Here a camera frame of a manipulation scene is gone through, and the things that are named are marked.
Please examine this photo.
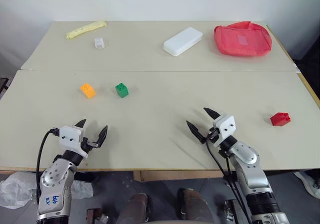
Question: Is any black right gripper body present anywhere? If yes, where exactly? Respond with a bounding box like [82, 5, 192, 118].
[205, 127, 220, 144]

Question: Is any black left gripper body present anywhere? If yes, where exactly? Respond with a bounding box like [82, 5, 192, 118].
[79, 137, 99, 153]

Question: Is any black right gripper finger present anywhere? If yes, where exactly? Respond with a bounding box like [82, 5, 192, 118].
[186, 120, 207, 145]
[203, 107, 221, 121]

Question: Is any orange toy brick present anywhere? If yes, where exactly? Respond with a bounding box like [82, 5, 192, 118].
[79, 83, 97, 100]

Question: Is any green toy brick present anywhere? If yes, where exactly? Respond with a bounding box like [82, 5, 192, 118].
[114, 82, 129, 99]

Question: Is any red toy brick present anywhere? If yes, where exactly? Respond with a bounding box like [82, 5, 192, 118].
[269, 112, 292, 128]

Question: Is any white plastic case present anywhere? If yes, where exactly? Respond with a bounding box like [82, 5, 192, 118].
[163, 27, 204, 57]

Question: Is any red fabric bag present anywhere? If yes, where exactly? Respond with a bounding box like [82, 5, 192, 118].
[213, 20, 273, 57]

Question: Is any small clear plastic box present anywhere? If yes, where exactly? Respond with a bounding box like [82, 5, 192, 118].
[93, 37, 105, 49]

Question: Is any white crumpled plastic bag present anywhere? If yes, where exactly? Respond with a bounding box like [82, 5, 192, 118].
[0, 171, 94, 208]

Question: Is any yellow rolled cloth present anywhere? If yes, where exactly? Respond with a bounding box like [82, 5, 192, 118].
[64, 20, 108, 41]

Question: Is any white sneaker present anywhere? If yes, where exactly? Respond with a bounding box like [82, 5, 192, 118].
[293, 171, 320, 199]

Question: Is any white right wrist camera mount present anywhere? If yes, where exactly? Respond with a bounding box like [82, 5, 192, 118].
[212, 114, 237, 144]

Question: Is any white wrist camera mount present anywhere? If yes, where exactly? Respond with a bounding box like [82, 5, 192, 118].
[212, 114, 237, 144]
[59, 126, 89, 159]

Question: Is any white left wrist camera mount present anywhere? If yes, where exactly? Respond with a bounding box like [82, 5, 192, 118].
[59, 126, 89, 159]

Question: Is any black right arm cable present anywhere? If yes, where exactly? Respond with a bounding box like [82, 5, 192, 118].
[206, 133, 254, 224]

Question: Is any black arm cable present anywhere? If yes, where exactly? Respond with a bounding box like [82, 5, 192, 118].
[206, 133, 254, 224]
[35, 128, 61, 204]

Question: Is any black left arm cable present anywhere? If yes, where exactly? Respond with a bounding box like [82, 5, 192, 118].
[35, 128, 61, 204]

